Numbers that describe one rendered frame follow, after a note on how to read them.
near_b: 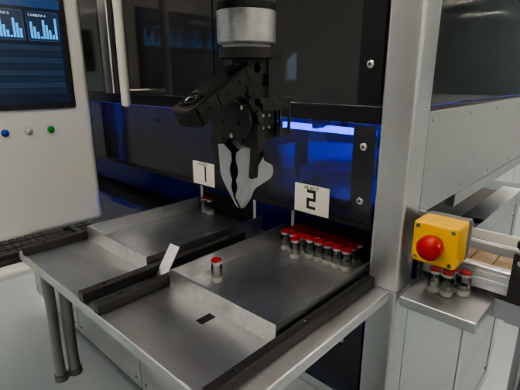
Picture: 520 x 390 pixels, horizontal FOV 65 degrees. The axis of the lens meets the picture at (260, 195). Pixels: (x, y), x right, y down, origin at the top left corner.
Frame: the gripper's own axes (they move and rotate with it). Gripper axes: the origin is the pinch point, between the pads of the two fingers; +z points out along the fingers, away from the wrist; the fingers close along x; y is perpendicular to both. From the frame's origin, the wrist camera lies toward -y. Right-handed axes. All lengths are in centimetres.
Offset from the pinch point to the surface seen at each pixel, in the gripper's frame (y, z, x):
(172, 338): -7.7, 21.5, 6.6
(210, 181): 27.4, 9.0, 38.1
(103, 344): 28, 96, 114
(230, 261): 16.1, 21.3, 19.3
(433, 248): 24.1, 9.4, -19.1
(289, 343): 2.1, 20.2, -8.1
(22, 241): -6, 27, 78
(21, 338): 10, 110, 168
